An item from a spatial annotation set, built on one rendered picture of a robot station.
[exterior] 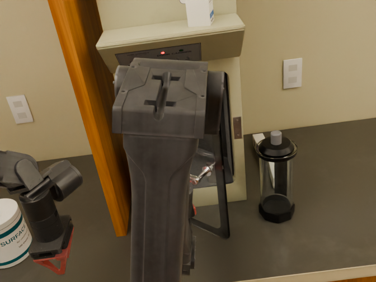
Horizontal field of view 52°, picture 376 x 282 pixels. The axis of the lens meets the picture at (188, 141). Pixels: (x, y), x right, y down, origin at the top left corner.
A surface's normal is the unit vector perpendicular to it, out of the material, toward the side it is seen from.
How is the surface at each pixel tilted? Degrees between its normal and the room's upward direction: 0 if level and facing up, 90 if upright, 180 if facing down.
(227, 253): 0
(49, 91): 90
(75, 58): 90
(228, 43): 135
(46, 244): 0
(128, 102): 11
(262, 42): 90
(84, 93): 90
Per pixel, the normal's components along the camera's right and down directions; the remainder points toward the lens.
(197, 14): -0.21, 0.52
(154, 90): 0.04, -0.80
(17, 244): 0.84, 0.19
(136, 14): 0.05, 0.51
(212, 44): 0.12, 0.96
